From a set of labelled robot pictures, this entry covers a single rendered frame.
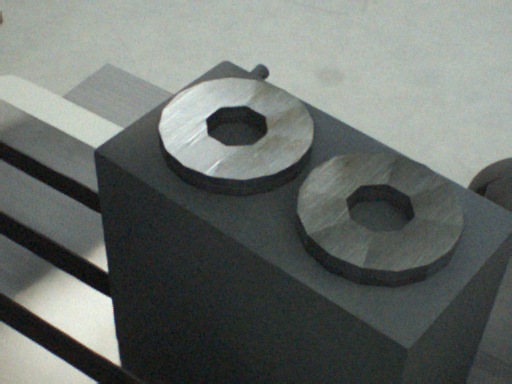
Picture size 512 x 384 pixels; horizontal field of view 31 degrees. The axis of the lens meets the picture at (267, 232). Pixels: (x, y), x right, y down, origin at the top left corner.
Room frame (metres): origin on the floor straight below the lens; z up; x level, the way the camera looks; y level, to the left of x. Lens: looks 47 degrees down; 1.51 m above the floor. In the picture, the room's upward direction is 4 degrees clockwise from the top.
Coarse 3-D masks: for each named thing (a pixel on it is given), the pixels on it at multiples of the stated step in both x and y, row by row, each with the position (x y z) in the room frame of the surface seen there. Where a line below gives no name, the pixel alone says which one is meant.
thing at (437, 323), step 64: (128, 128) 0.42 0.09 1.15; (192, 128) 0.41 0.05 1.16; (256, 128) 0.43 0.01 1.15; (320, 128) 0.43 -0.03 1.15; (128, 192) 0.38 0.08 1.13; (192, 192) 0.37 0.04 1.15; (256, 192) 0.37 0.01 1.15; (320, 192) 0.36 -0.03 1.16; (384, 192) 0.37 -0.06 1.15; (448, 192) 0.37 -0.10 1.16; (128, 256) 0.39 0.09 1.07; (192, 256) 0.35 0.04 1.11; (256, 256) 0.33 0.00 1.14; (320, 256) 0.32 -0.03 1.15; (384, 256) 0.32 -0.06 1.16; (448, 256) 0.33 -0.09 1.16; (128, 320) 0.39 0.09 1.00; (192, 320) 0.35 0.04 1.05; (256, 320) 0.33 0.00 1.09; (320, 320) 0.30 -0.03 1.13; (384, 320) 0.29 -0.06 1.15; (448, 320) 0.31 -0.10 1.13
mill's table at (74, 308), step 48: (0, 144) 0.61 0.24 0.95; (48, 144) 0.61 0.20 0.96; (0, 192) 0.54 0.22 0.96; (48, 192) 0.55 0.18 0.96; (96, 192) 0.55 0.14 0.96; (0, 240) 0.49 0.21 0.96; (48, 240) 0.49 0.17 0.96; (96, 240) 0.50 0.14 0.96; (0, 288) 0.44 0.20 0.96; (48, 288) 0.44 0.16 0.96; (96, 288) 0.47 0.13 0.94; (0, 336) 0.40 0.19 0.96; (48, 336) 0.42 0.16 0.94; (96, 336) 0.40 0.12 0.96
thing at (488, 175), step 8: (504, 160) 1.05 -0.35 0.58; (488, 168) 1.05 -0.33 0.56; (496, 168) 1.04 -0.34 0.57; (504, 168) 1.03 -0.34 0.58; (480, 176) 1.05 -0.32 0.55; (488, 176) 1.03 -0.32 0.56; (496, 176) 1.02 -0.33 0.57; (504, 176) 1.02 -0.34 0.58; (472, 184) 1.05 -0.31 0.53; (480, 184) 1.03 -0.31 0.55; (488, 184) 1.02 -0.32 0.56; (480, 192) 1.02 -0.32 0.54
